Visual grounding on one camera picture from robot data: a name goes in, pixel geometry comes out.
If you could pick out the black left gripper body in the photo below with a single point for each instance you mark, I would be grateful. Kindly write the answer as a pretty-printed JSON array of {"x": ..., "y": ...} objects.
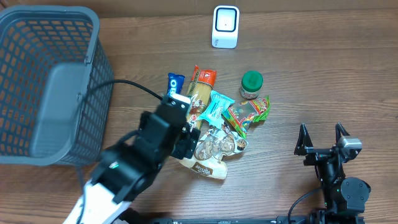
[{"x": 186, "y": 145}]

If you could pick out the green capped bottle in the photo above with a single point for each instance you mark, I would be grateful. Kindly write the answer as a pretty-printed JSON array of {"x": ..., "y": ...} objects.
[{"x": 251, "y": 83}]

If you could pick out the grey plastic basket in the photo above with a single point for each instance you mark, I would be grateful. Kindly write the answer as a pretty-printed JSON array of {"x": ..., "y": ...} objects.
[{"x": 55, "y": 91}]

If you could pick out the green candy bag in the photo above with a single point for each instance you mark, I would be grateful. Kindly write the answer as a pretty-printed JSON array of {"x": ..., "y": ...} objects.
[{"x": 242, "y": 115}]

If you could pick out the white barcode scanner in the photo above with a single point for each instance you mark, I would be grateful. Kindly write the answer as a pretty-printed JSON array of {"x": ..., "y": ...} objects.
[{"x": 225, "y": 28}]

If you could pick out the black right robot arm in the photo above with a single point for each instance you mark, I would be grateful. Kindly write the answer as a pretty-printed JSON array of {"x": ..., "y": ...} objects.
[{"x": 344, "y": 197}]

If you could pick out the white brown cookie bag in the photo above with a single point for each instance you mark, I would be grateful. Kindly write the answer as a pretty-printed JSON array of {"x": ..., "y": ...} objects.
[{"x": 207, "y": 159}]

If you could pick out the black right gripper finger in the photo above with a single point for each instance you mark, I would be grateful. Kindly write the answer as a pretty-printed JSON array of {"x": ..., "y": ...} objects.
[
  {"x": 342, "y": 136},
  {"x": 304, "y": 144}
]

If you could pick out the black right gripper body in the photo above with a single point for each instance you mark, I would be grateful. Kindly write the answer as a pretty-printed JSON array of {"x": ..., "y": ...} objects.
[{"x": 316, "y": 156}]

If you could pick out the orange pasta packet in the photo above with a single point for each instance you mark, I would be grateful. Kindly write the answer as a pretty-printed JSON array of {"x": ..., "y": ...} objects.
[{"x": 200, "y": 87}]

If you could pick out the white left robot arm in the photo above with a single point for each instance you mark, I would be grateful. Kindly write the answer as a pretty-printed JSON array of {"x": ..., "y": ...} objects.
[{"x": 130, "y": 166}]

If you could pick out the teal wipes packet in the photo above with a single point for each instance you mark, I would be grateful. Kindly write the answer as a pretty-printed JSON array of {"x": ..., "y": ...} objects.
[{"x": 218, "y": 105}]

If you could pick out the blue packet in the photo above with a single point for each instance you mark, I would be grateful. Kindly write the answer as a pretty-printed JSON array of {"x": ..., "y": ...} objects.
[{"x": 175, "y": 83}]

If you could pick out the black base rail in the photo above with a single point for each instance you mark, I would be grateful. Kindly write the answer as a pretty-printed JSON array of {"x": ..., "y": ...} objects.
[{"x": 277, "y": 220}]

